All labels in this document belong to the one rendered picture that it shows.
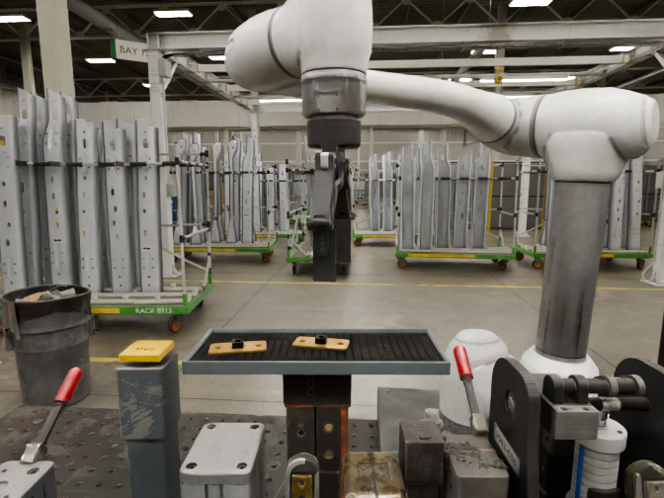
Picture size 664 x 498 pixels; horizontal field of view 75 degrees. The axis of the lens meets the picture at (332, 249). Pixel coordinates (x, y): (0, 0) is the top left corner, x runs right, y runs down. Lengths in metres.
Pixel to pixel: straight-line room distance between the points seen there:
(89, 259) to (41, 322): 1.92
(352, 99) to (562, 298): 0.63
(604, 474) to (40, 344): 2.95
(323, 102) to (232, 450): 0.43
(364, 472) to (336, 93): 0.46
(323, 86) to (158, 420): 0.53
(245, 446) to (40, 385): 2.80
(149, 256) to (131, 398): 4.00
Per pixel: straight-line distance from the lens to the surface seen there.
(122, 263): 4.81
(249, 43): 0.71
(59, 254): 5.09
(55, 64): 8.12
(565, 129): 0.97
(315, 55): 0.60
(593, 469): 0.68
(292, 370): 0.61
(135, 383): 0.72
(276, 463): 1.23
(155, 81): 7.03
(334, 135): 0.59
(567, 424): 0.58
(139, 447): 0.77
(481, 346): 1.12
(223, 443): 0.56
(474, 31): 6.75
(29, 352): 3.23
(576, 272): 0.99
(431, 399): 1.40
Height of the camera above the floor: 1.41
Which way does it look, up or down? 9 degrees down
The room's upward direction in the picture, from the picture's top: straight up
